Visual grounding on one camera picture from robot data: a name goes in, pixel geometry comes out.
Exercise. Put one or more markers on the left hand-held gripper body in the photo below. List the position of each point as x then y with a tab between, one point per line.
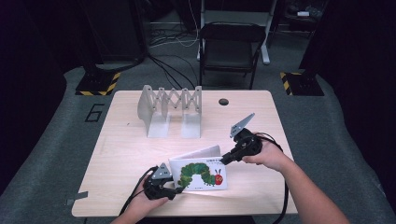
157	183

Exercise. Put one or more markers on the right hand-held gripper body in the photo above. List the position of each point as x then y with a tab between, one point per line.
247	144

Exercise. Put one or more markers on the white caterpillar picture book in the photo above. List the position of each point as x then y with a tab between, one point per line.
199	172

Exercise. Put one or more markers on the person's right hand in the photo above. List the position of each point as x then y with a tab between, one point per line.
269	155

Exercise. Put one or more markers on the person's left hand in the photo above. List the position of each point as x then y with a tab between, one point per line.
143	207

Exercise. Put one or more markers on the grey expandable metal book rack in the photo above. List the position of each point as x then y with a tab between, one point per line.
169	109

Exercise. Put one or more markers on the black striped stand base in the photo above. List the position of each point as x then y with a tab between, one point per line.
300	84
99	84

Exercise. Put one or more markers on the grey tape strip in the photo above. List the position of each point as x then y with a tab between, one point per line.
77	197

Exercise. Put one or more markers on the black folding chair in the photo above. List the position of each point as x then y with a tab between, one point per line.
230	49

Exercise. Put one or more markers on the black cabinet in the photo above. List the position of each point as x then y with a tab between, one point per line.
115	31

